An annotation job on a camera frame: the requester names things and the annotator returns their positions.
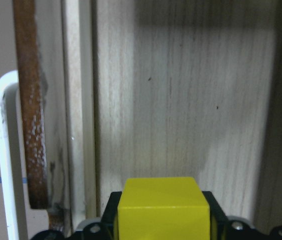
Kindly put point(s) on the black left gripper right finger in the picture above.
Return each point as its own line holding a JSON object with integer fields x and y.
{"x": 218, "y": 219}

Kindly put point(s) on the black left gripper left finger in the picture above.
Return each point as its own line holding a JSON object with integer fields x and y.
{"x": 110, "y": 214}

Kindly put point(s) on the yellow wooden block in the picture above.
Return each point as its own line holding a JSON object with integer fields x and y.
{"x": 163, "y": 208}

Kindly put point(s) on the wooden drawer with white handle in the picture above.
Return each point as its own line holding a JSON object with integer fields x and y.
{"x": 107, "y": 90}

